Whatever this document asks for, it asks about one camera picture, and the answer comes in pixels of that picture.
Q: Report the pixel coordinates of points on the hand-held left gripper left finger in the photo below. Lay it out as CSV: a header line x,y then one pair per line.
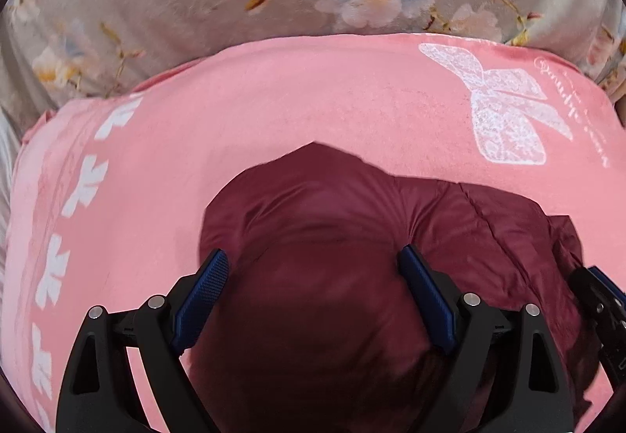
x,y
198,303

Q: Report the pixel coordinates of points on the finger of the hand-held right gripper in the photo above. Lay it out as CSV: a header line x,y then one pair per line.
x,y
594,288

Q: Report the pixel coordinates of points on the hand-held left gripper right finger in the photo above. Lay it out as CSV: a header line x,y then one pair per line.
x,y
430,301

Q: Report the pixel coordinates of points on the maroon puffer jacket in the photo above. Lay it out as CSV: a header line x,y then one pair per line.
x,y
332,227

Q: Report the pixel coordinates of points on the pink printed blanket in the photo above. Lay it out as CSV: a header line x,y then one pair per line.
x,y
274,105

